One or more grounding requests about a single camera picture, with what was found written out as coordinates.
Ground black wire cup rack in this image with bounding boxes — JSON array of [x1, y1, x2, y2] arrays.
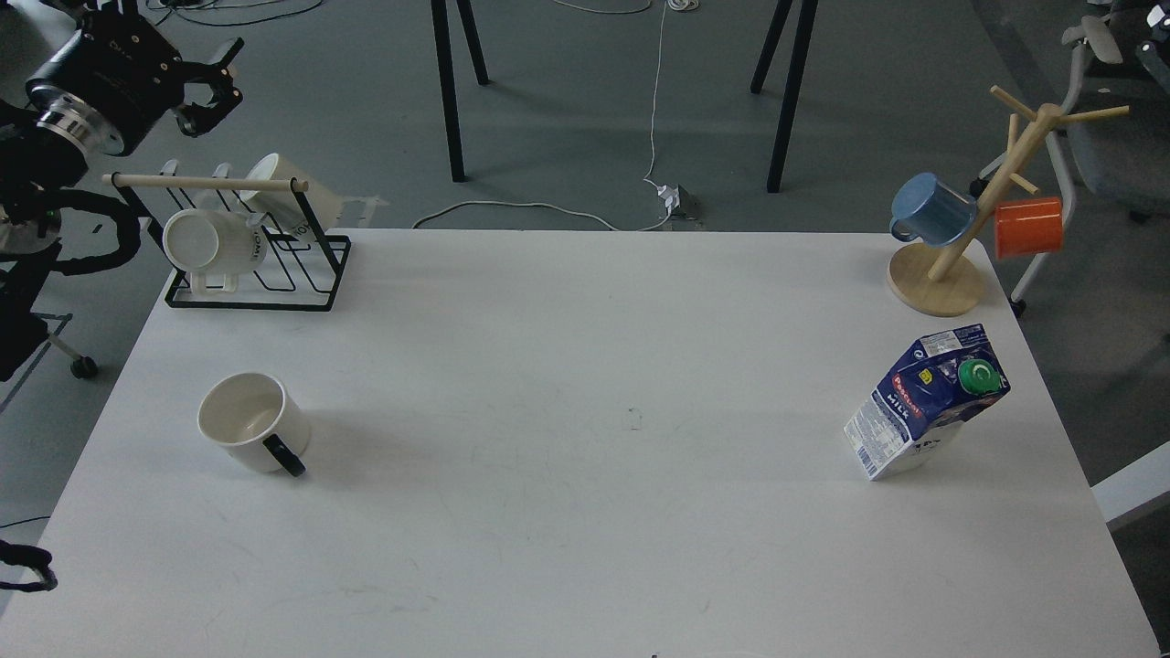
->
[[103, 162, 351, 311]]

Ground white cup on rack front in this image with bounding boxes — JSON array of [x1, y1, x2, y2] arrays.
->
[[163, 208, 269, 294]]

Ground blue mug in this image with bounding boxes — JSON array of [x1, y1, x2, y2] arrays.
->
[[888, 172, 977, 249]]

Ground floor power socket box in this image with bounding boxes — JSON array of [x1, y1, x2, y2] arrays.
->
[[665, 185, 702, 229]]

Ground grey office chair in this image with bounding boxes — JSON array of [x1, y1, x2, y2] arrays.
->
[[1009, 1, 1169, 316]]

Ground orange mug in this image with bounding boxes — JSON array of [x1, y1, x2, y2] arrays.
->
[[995, 196, 1065, 260]]

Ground white mug black handle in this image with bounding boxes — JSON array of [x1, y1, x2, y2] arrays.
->
[[197, 372, 311, 477]]

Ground white power cable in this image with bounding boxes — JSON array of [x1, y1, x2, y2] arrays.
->
[[412, 0, 700, 231]]

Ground cream cup on rack rear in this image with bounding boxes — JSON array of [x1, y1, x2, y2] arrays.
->
[[239, 153, 344, 239]]

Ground black table legs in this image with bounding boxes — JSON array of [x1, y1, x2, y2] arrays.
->
[[431, 0, 490, 183], [750, 1, 819, 193]]

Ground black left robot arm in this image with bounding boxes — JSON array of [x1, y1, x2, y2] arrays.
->
[[1, 1, 245, 381]]

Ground black floor cable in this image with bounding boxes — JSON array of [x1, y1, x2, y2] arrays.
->
[[142, 0, 325, 28]]

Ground blue milk carton green cap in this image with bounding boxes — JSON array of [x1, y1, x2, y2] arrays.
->
[[844, 324, 1011, 482]]

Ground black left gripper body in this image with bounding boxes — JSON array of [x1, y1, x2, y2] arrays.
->
[[26, 9, 186, 155]]

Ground black table legs right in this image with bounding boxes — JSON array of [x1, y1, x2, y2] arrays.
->
[[750, 1, 819, 193]]

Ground white side table edge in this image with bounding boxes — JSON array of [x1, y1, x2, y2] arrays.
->
[[1090, 441, 1169, 532]]

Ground wooden mug tree stand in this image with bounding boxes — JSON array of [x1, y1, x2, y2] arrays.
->
[[887, 85, 1130, 317]]

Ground black table legs left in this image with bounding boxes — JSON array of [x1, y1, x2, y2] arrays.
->
[[431, 0, 490, 183]]

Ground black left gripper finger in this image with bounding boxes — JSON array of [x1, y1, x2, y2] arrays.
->
[[179, 37, 245, 92], [173, 85, 243, 137]]

